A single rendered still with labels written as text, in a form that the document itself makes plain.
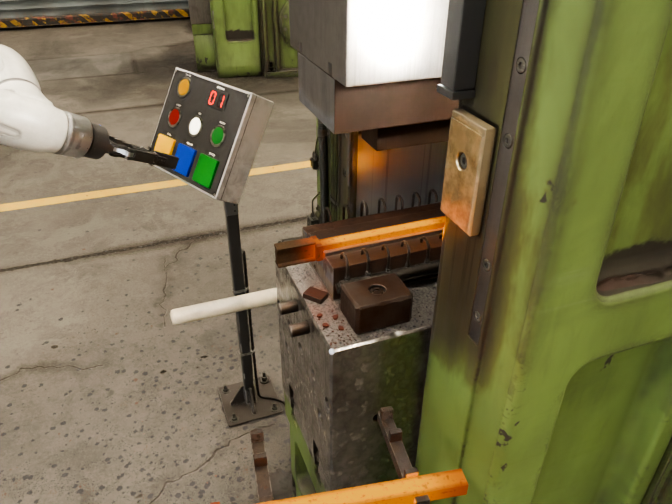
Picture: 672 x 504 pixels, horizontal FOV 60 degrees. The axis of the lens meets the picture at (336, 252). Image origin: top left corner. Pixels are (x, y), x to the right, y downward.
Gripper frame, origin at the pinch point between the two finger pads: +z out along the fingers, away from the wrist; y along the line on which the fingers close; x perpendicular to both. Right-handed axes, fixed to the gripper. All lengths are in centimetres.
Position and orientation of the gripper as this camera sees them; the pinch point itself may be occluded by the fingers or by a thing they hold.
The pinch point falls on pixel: (163, 159)
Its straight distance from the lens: 147.7
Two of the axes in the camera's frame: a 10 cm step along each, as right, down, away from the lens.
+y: 7.2, 3.7, -5.9
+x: 3.5, -9.2, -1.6
